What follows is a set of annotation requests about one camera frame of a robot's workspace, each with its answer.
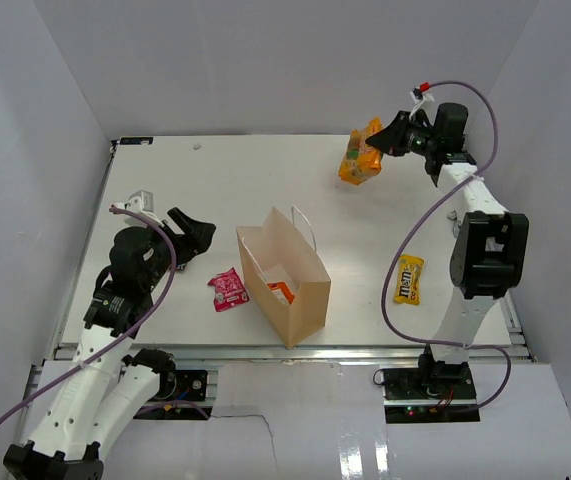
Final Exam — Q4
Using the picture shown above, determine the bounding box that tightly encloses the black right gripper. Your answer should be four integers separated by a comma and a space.
366, 111, 439, 158

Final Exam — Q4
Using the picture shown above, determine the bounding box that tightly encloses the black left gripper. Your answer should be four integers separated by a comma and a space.
143, 207, 215, 290

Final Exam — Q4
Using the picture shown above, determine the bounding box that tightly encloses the orange yellow snack multipack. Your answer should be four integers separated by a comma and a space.
338, 117, 383, 185

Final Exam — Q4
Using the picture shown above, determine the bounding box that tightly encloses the orange fruit candy bag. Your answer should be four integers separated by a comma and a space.
267, 281, 295, 305

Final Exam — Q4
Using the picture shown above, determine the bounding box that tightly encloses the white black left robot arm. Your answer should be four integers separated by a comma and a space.
3, 204, 216, 479

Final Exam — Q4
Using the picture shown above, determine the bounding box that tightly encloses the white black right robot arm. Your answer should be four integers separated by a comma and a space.
366, 102, 529, 399

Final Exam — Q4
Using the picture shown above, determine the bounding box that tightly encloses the brown paper bag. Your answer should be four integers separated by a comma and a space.
236, 206, 331, 348

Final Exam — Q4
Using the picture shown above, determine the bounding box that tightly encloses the pink candy packet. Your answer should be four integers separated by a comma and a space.
208, 268, 249, 312

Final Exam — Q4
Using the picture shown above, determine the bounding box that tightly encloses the blue label left corner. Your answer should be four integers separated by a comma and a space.
119, 136, 154, 146

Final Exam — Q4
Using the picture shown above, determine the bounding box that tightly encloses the yellow M&M's packet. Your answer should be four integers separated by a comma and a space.
394, 254, 424, 306

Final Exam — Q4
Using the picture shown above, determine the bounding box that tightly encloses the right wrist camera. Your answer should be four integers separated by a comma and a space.
410, 82, 435, 118

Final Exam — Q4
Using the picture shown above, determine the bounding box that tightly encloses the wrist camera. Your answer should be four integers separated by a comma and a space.
110, 190, 162, 226
410, 82, 435, 118

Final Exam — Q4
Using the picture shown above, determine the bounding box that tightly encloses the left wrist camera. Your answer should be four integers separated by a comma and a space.
110, 190, 162, 226

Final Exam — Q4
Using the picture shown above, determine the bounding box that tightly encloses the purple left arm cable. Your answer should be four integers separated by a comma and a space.
0, 204, 212, 476

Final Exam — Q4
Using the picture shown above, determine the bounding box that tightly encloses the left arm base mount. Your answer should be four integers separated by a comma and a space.
165, 370, 208, 402

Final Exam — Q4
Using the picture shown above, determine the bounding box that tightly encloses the aluminium front rail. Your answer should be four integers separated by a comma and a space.
53, 344, 534, 363

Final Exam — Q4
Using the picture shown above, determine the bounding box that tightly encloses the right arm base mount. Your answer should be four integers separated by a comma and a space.
372, 368, 480, 425

